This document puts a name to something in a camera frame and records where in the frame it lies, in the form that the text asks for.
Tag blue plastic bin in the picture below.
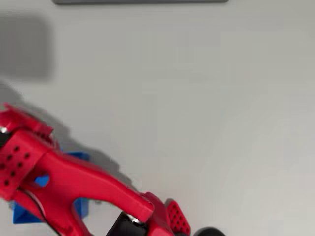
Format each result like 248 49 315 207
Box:
12 151 91 226

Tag grey flat slab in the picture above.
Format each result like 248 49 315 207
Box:
52 0 229 5

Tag black lamp stand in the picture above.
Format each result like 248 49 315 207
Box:
194 226 227 236

